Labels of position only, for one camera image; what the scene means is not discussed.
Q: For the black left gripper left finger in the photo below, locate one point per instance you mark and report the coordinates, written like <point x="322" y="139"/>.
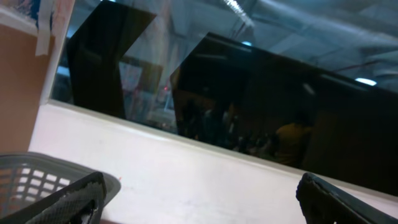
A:
<point x="80" y="202"/>

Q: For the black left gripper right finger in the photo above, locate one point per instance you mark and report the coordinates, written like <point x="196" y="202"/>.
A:
<point x="324" y="203"/>

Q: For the grey plastic mesh basket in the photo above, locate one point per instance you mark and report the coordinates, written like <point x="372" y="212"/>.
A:
<point x="27" y="178"/>

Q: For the dark glass window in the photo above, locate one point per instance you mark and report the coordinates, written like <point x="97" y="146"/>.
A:
<point x="307" y="84"/>

